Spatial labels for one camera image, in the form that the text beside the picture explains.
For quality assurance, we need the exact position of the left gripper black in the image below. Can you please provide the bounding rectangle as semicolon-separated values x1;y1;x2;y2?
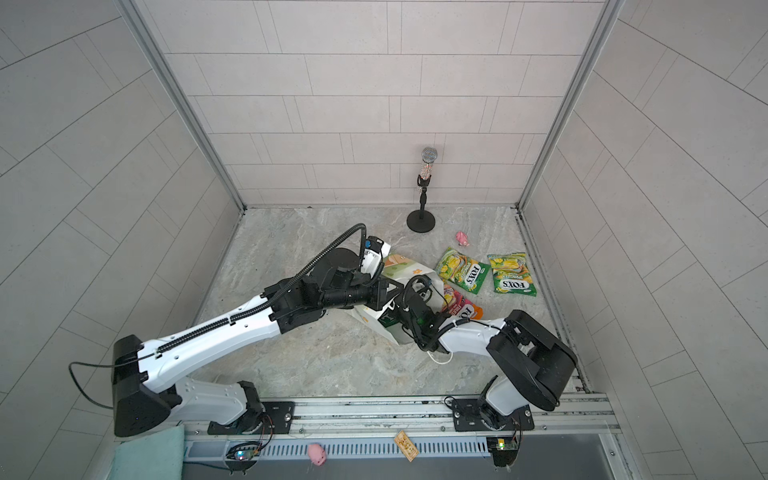
317;274;407;315

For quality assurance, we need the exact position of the white paper bag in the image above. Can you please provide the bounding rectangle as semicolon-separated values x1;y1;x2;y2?
349;254;449;352

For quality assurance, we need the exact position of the dark green snack bag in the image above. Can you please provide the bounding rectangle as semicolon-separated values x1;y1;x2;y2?
378;302;400;328

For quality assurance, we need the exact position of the orange Fox's fruits bag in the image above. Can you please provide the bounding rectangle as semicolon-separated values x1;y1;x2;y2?
443;285;483;320

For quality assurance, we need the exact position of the green Fox's spring tea bag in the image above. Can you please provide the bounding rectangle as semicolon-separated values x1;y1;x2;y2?
435;248;491;294

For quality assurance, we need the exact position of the yellow green candy bag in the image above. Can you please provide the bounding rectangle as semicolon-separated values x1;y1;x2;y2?
487;252;537;297

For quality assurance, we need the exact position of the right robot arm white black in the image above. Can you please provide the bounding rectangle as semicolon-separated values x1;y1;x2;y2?
393;275;577;431

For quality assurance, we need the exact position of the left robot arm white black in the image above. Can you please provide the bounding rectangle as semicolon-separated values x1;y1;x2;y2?
111;237;399;438

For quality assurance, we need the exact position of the black microphone stand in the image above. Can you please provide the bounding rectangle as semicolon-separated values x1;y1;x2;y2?
406;175;436;233

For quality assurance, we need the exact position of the pink pig toy on table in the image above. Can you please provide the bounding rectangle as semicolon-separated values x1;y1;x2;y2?
455;231;470;247

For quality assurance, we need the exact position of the small wooden tag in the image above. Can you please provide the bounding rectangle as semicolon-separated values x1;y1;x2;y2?
394;431;419;462

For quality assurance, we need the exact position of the sparkly silver microphone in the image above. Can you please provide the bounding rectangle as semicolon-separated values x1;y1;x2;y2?
419;147;438;181

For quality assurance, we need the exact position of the right circuit board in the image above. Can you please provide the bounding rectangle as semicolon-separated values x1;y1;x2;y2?
486;437;520;469

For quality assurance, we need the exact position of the circuit board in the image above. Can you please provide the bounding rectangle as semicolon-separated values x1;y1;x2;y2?
225;441;262;472
486;437;520;469

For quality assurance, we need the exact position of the left circuit board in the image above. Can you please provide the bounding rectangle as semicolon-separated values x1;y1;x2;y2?
225;441;262;472

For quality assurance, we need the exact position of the teal cloth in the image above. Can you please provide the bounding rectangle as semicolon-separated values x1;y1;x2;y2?
108;426;184;480

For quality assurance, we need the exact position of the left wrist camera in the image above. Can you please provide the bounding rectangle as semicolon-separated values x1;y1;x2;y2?
361;236;391;276

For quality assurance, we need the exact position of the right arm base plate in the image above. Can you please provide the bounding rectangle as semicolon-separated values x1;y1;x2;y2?
443;396;535;432

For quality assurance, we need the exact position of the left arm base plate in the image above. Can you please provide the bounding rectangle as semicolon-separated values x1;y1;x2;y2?
207;401;296;435

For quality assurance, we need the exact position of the pink pig toy on rail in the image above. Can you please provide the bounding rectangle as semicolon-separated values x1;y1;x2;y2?
307;443;327;466

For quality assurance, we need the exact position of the aluminium front rail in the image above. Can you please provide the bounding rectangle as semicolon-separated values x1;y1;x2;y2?
116;394;619;442

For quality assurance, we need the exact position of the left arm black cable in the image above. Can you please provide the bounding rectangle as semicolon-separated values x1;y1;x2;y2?
67;358;130;412

